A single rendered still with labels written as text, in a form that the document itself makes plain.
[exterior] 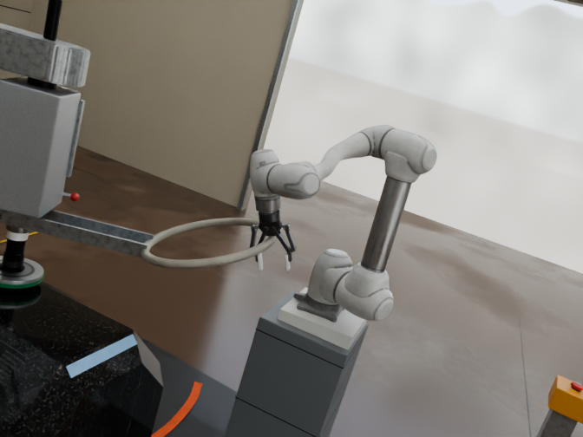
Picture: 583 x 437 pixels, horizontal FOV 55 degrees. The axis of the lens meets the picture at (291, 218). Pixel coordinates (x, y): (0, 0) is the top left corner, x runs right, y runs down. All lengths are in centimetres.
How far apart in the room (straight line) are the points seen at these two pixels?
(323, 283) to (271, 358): 38
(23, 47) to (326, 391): 166
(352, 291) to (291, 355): 38
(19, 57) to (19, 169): 35
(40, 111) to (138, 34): 570
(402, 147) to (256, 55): 480
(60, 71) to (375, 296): 136
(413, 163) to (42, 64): 128
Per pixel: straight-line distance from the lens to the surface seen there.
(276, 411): 252
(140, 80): 753
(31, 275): 222
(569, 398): 209
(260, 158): 187
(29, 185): 202
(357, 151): 215
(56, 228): 208
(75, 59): 196
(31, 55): 195
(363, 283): 222
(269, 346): 241
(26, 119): 198
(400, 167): 212
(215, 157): 698
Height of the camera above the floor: 181
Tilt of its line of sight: 15 degrees down
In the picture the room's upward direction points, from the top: 17 degrees clockwise
